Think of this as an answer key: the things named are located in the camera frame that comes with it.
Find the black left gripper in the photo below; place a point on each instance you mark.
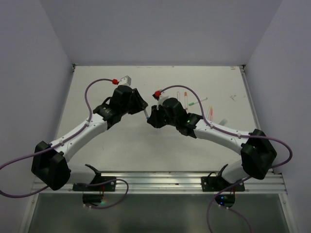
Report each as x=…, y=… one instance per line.
x=140, y=104

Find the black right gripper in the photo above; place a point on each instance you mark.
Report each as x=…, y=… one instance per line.
x=153, y=118

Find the blue capped white pen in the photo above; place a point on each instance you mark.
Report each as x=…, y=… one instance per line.
x=146, y=114

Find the orange capped white pen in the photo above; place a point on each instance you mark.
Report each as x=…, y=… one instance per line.
x=186, y=100

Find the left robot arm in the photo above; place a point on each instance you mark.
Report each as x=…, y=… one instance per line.
x=51, y=165

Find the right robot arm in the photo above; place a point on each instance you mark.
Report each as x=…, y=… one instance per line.
x=257, y=154

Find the green capped white pen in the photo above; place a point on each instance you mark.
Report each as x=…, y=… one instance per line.
x=196, y=102

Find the pink capped pen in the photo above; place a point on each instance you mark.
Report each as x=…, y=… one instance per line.
x=211, y=114

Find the green highlighter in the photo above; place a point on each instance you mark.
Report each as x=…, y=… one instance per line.
x=223, y=122

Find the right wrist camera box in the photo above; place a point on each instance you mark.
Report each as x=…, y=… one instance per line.
x=160, y=96

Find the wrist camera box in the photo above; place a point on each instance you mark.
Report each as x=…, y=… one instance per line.
x=126, y=80
x=160, y=96

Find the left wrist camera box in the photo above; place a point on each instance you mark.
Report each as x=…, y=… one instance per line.
x=126, y=80

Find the aluminium front rail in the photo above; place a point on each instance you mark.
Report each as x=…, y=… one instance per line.
x=190, y=183

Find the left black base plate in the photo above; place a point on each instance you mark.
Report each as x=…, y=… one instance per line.
x=99, y=184

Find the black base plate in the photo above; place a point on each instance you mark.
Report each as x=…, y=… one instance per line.
x=216, y=183
x=99, y=184

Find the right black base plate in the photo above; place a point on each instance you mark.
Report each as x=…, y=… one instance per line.
x=216, y=183

